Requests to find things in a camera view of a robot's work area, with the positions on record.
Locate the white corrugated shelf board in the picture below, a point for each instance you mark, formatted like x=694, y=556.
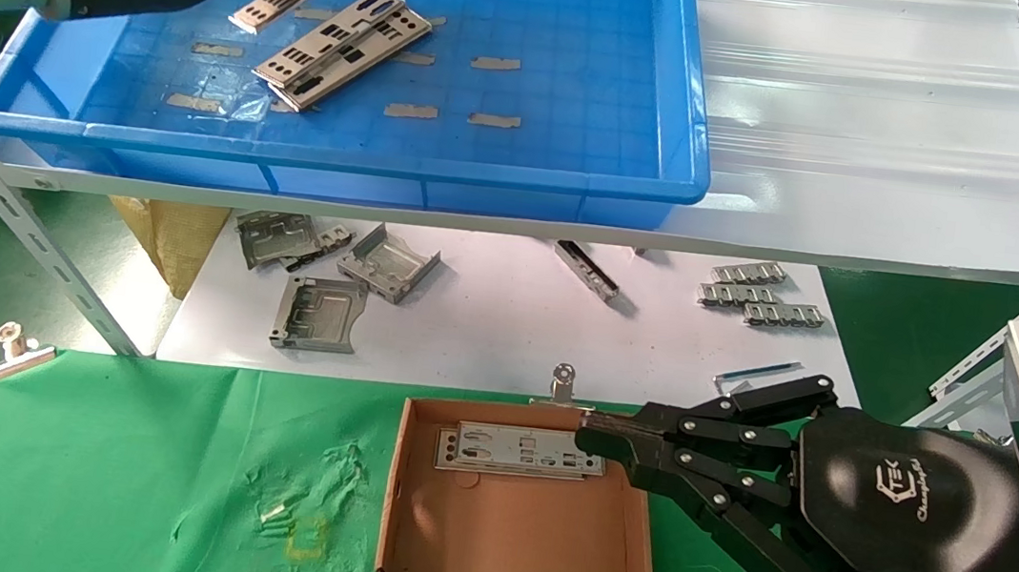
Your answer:
x=873, y=126

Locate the clear tape scraps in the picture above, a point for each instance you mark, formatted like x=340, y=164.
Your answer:
x=272, y=513

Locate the brown cardboard box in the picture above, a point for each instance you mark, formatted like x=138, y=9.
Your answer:
x=500, y=534

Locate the stack of IO shield plates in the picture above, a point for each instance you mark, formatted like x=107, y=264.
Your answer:
x=397, y=29

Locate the grey comb-shaped metal strip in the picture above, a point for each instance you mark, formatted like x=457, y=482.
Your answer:
x=739, y=296
x=784, y=315
x=749, y=273

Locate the grey stamped metal bracket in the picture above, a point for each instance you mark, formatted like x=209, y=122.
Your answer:
x=275, y=240

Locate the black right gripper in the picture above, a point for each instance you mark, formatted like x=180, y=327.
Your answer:
x=907, y=504

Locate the grey folded metal bracket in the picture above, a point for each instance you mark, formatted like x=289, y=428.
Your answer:
x=387, y=264

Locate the grey tape piece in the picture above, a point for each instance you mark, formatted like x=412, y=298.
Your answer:
x=313, y=13
x=493, y=120
x=193, y=102
x=410, y=111
x=416, y=58
x=496, y=63
x=217, y=49

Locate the narrow grey metal rail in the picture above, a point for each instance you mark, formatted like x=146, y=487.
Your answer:
x=586, y=270

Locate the grey flat stamped metal plate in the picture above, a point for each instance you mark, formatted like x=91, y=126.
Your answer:
x=319, y=312

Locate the white paper sheet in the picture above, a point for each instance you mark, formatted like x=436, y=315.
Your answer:
x=486, y=322

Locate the blue plastic tray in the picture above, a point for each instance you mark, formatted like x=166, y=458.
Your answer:
x=583, y=64

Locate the silver binder clip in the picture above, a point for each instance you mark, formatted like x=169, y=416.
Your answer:
x=563, y=383
x=12, y=359

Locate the green cloth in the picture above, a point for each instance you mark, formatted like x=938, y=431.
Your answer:
x=116, y=452

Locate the thin blue rod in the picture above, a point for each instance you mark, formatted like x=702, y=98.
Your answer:
x=764, y=372

